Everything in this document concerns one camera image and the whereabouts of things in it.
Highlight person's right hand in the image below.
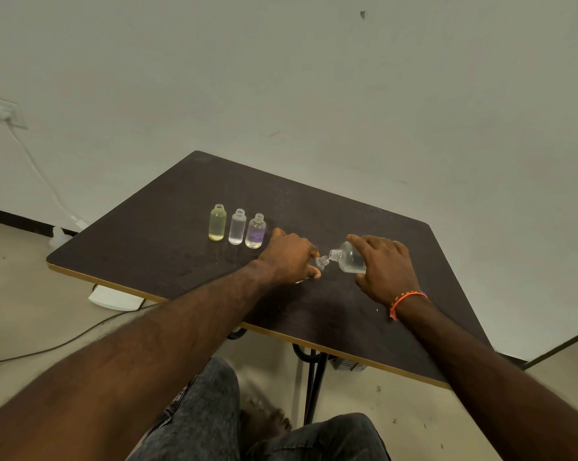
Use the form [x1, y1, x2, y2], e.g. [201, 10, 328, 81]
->
[346, 234, 422, 308]

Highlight person's left hand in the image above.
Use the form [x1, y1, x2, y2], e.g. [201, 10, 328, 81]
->
[257, 228, 322, 287]

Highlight large clear plastic bottle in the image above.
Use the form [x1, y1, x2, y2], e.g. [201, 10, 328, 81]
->
[328, 241, 368, 275]

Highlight person's right forearm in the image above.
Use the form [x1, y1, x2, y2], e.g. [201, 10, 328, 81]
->
[395, 295, 578, 461]

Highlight person's left forearm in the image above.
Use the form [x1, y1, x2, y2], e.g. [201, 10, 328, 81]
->
[0, 260, 273, 461]

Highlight small bottle with purple liquid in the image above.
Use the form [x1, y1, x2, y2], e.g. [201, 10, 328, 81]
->
[245, 213, 267, 249]

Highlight small bottle with clear liquid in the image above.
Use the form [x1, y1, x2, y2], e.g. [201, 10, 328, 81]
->
[228, 208, 247, 246]

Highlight grey metal box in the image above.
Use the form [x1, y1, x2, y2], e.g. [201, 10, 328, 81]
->
[329, 357, 369, 373]

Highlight small bottle with yellow liquid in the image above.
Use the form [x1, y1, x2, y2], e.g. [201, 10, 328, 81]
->
[208, 204, 227, 242]

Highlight black metal table leg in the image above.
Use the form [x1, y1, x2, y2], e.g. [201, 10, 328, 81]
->
[292, 343, 329, 426]

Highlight person's bare foot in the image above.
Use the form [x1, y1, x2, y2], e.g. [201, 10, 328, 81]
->
[240, 397, 293, 449]

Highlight grey jeans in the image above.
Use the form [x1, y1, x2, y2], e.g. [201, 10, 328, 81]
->
[126, 357, 392, 461]

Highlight white flat floor device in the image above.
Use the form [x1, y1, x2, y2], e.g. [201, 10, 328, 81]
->
[88, 284, 146, 312]

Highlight white plug adapter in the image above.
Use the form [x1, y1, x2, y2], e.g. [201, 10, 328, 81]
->
[48, 218, 90, 249]

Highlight black skirting board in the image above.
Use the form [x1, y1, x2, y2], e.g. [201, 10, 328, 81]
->
[0, 204, 80, 238]

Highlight orange thread bracelet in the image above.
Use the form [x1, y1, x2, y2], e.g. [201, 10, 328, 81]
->
[389, 291, 430, 321]

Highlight grey floor cable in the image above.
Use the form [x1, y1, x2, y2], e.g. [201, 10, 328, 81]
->
[0, 302, 161, 370]

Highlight white power cable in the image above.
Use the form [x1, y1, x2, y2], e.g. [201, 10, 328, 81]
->
[6, 124, 81, 223]

